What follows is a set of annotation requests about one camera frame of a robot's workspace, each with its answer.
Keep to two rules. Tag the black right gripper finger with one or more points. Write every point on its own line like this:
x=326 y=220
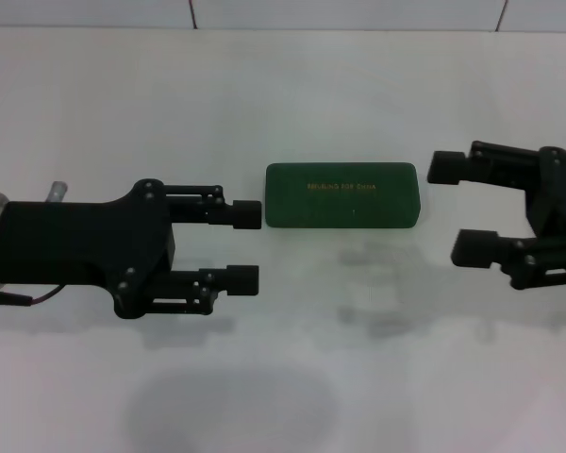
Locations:
x=445 y=167
x=474 y=247

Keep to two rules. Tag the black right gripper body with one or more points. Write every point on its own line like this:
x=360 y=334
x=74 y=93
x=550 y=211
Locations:
x=563 y=203

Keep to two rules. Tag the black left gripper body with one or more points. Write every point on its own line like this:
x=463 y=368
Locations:
x=85 y=245

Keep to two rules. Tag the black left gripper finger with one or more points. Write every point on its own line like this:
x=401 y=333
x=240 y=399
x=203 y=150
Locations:
x=247 y=214
x=243 y=280

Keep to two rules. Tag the green glasses case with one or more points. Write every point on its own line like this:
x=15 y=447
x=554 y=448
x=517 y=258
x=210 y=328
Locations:
x=339 y=207

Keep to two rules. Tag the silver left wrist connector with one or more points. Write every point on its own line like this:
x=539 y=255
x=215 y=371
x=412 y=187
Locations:
x=57 y=191

